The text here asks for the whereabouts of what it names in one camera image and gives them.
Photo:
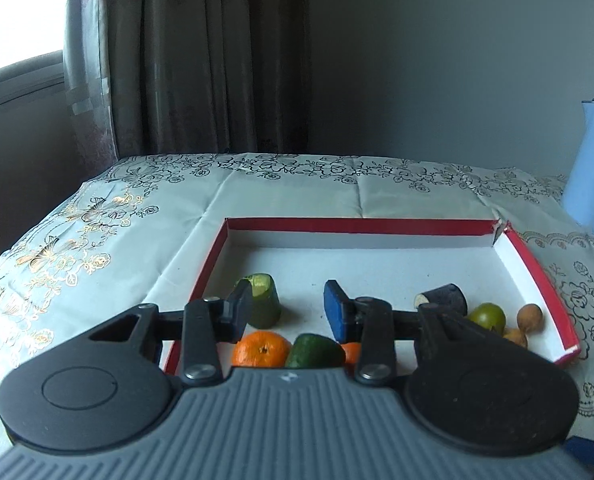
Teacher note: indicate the window with grey frame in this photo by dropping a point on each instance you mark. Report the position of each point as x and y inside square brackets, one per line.
[17, 35]

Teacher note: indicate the blue electric kettle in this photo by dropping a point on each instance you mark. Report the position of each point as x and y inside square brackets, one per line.
[592, 170]

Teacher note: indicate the green cucumber piece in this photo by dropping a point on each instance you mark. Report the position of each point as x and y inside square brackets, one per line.
[266, 305]
[314, 352]

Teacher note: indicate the brown longan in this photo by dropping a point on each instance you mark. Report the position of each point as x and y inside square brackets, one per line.
[517, 338]
[529, 317]

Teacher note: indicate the green tomato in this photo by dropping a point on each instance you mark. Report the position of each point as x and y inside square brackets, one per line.
[487, 316]

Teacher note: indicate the red cardboard box tray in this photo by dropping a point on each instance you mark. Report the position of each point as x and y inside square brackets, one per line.
[377, 265]

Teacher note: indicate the grey curtain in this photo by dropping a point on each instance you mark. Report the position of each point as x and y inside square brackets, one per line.
[187, 55]

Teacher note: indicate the white lace tablecloth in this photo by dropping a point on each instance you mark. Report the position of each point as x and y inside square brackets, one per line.
[587, 285]

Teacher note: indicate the orange tangerine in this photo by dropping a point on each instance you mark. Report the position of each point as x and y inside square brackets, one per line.
[352, 353]
[259, 350]

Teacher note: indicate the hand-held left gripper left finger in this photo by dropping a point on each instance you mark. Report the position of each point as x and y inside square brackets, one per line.
[241, 317]

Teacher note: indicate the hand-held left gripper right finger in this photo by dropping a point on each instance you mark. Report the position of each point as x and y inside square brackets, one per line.
[334, 310]

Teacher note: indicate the dark eggplant piece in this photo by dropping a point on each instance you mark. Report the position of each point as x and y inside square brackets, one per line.
[447, 296]

